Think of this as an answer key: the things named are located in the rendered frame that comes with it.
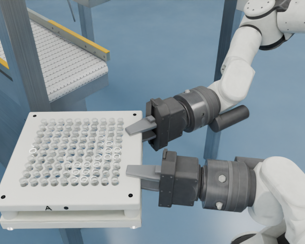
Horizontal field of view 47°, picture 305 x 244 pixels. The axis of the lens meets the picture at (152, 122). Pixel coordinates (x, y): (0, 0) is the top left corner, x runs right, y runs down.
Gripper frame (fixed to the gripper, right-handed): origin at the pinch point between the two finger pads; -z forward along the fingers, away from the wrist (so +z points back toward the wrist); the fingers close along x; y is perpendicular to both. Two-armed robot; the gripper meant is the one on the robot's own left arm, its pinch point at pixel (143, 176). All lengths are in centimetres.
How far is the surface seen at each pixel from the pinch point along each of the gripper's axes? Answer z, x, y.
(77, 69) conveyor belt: -28, 14, 54
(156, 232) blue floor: 1, 107, 56
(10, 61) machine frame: -36.5, -2.5, 30.2
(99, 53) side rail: -22, 12, 61
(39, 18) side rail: -51, 12, 84
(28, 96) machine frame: -33.4, 7.0, 28.9
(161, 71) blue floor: -9, 106, 202
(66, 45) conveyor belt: -36, 14, 69
